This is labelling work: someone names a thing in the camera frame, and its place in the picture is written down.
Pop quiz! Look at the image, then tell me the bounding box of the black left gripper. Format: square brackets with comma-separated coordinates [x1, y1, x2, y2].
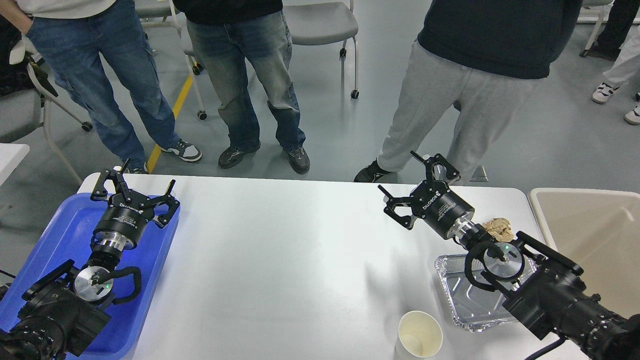
[90, 159, 181, 250]

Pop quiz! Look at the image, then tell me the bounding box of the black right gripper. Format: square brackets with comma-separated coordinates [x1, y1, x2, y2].
[377, 151, 476, 241]

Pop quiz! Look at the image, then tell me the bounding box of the white paper cup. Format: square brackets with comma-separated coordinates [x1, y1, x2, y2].
[394, 310, 444, 360]

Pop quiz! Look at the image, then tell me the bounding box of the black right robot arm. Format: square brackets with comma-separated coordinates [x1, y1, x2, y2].
[384, 152, 639, 360]

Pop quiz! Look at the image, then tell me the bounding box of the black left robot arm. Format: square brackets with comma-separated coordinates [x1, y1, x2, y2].
[1, 169, 180, 360]

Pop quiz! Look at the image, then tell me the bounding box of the blue plastic tray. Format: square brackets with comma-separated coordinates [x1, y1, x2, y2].
[0, 193, 180, 360]

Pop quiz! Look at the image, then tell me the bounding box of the silver aluminium foil tray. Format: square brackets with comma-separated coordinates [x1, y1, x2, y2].
[434, 254, 518, 332]

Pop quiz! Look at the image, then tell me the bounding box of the white side table corner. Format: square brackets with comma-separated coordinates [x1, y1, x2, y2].
[0, 143, 30, 186]

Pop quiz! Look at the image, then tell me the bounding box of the grey chair left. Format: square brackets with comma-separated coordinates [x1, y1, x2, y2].
[0, 38, 93, 185]

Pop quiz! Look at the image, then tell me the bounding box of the person in grey sweatpants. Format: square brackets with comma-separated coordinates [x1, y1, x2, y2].
[354, 0, 583, 186]

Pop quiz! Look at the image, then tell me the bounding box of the person in blue jeans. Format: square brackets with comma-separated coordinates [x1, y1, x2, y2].
[1, 0, 202, 174]

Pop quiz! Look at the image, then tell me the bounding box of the beige plastic bin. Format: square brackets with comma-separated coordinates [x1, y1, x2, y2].
[529, 187, 640, 318]

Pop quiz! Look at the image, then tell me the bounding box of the grey chair behind jeans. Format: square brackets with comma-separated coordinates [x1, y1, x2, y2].
[134, 0, 208, 121]

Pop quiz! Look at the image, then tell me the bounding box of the person in faded jeans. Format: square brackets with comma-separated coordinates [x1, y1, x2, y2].
[172, 0, 311, 175]

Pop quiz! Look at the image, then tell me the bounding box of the grey chair middle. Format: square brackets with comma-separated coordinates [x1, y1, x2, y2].
[282, 0, 360, 100]

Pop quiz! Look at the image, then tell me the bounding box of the person in white trousers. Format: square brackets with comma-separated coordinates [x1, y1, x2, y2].
[590, 33, 640, 104]

